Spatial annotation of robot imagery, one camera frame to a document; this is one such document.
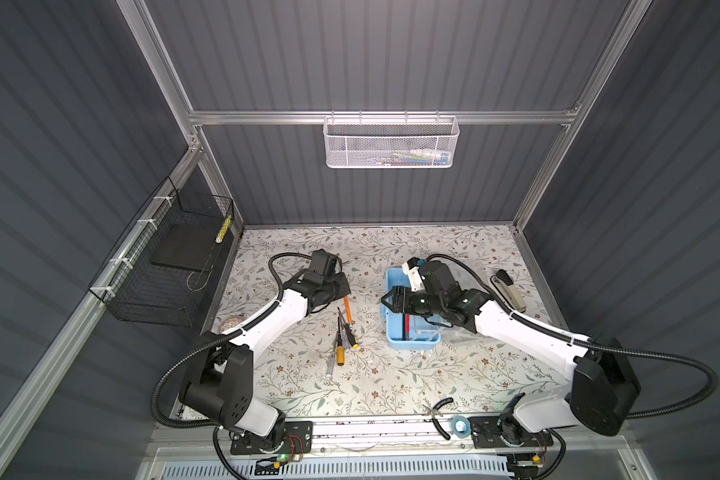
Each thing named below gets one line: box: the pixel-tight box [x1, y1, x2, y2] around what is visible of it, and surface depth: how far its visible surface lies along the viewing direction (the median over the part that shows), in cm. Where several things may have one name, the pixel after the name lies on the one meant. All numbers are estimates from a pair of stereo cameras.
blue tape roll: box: [450, 415, 471, 439], surface depth 76 cm
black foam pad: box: [150, 224, 221, 271], surface depth 77 cm
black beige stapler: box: [490, 269, 527, 313], surface depth 100 cm
